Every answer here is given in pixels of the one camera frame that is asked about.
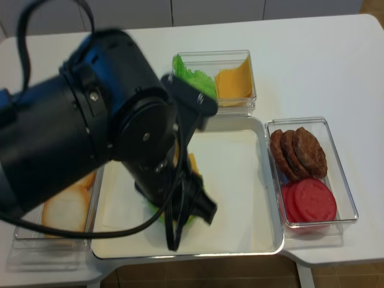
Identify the brown patty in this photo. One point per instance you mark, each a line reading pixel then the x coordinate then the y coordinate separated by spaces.
pixel 288 150
pixel 280 160
pixel 310 153

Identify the clear patty and tomato container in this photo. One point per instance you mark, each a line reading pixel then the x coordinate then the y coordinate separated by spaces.
pixel 324 233

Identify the bun half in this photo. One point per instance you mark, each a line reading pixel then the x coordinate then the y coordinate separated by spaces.
pixel 87 181
pixel 67 210

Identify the white metal tray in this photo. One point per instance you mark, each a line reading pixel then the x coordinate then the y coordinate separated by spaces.
pixel 151 243

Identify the brown patty front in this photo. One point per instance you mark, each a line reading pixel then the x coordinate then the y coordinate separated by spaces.
pixel 310 153

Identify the yellow cheese slice on burger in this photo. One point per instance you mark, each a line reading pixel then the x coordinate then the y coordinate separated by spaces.
pixel 193 163

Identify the bun half front left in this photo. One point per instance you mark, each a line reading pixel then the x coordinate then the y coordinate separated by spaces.
pixel 67 210

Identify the clear lettuce and cheese container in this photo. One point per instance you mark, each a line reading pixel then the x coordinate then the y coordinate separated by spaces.
pixel 212 63

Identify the brown patty middle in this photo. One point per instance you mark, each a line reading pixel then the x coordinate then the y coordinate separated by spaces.
pixel 288 150

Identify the red tomato slice lower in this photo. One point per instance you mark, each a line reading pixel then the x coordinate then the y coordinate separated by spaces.
pixel 292 214

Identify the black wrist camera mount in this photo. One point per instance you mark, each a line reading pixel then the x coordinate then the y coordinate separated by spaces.
pixel 194 107

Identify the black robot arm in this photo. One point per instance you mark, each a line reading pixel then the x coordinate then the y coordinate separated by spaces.
pixel 105 104

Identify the orange cheese slices stack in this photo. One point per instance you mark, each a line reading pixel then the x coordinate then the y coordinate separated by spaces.
pixel 235 84

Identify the red tomato slice top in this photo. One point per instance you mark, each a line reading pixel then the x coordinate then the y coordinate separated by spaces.
pixel 310 200

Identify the brown patty back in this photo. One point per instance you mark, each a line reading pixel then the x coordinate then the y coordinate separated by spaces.
pixel 280 160

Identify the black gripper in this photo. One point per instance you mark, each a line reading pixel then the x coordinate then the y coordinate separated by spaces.
pixel 148 138

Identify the clear bun container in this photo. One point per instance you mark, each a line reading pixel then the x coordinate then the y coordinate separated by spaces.
pixel 37 252

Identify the green lettuce leaf in container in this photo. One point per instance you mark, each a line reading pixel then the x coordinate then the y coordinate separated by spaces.
pixel 198 79

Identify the red tomato slice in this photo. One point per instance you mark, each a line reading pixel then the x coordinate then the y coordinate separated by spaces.
pixel 292 214
pixel 310 200

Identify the white paper tray liner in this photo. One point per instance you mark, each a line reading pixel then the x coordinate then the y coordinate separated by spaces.
pixel 231 170

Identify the bun half rear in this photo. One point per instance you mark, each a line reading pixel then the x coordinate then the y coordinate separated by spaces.
pixel 87 181

